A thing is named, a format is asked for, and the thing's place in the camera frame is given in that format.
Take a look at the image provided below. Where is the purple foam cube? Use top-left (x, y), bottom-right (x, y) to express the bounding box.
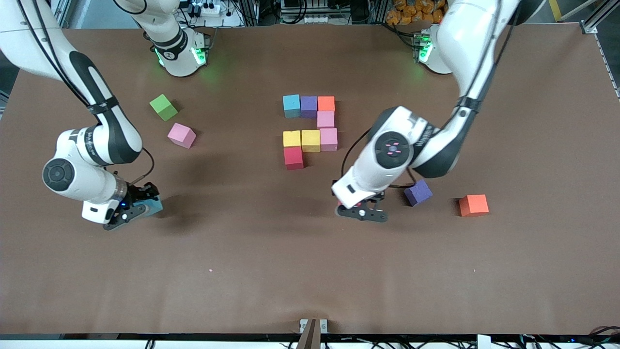
top-left (404, 179), bottom-right (434, 207)
top-left (300, 96), bottom-right (319, 120)

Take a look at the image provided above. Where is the paper table cover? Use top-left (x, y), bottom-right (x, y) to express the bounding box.
top-left (0, 22), bottom-right (620, 336)

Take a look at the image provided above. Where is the green foam cube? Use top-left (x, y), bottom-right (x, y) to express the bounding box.
top-left (149, 94), bottom-right (178, 122)

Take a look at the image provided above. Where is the electronics rack unit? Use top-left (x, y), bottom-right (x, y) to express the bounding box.
top-left (280, 0), bottom-right (331, 25)

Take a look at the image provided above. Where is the white power strip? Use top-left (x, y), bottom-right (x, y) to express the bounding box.
top-left (186, 1), bottom-right (222, 17)

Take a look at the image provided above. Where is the bag of orange items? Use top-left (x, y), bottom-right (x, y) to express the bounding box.
top-left (386, 0), bottom-right (449, 26)

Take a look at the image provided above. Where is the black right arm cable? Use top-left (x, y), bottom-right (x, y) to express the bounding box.
top-left (19, 0), bottom-right (155, 187)

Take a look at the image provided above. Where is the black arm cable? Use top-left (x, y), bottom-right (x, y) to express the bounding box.
top-left (19, 0), bottom-right (155, 187)
top-left (341, 0), bottom-right (519, 190)

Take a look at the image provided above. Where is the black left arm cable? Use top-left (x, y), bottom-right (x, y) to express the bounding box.
top-left (341, 0), bottom-right (519, 190)

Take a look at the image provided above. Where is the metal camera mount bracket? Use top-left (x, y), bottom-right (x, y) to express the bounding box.
top-left (299, 318), bottom-right (328, 349)

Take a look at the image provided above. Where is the aluminium frame profile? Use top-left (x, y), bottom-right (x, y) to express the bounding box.
top-left (581, 0), bottom-right (620, 34)

